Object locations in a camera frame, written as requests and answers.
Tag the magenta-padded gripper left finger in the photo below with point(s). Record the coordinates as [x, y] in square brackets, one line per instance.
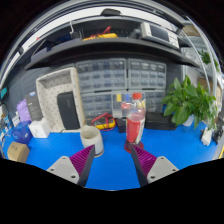
[65, 168]

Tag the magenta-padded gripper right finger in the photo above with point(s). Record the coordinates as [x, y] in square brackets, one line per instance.
[158, 168]

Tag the clear bottle with red cap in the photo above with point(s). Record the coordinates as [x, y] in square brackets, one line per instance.
[135, 126]

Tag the grey ceramic cup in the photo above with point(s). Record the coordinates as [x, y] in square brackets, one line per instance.
[93, 143]

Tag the flat black case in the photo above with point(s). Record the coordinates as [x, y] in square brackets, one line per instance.
[160, 121]

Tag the brown cardboard box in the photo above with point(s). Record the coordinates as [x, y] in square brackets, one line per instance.
[18, 152]

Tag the blue box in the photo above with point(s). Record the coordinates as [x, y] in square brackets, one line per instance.
[21, 133]

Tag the black rectangular pouch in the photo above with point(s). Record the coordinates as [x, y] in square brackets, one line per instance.
[68, 111]

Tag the black box with white label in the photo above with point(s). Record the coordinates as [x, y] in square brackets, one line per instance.
[121, 125]

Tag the white power adapter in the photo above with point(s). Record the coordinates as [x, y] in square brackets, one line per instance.
[206, 137]

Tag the yellow multimeter with red leads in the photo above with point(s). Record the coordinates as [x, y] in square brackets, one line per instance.
[106, 125]

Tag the grey small-parts drawer cabinet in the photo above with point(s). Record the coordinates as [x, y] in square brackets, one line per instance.
[96, 104]
[101, 75]
[155, 100]
[146, 74]

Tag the tall black carton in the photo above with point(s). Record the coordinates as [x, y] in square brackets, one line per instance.
[34, 106]

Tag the purple bag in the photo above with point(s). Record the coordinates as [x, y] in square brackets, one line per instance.
[22, 111]

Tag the green potted plant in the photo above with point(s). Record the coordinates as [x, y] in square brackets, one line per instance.
[186, 101]

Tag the white perforated storage tray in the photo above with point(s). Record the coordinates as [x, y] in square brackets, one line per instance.
[46, 96]

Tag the clear organizer with coloured parts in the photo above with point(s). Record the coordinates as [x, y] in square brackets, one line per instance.
[119, 105]

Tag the white metal rack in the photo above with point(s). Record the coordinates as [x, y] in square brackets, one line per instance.
[206, 63]

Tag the black overhead shelf unit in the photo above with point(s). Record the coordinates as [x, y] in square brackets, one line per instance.
[110, 46]

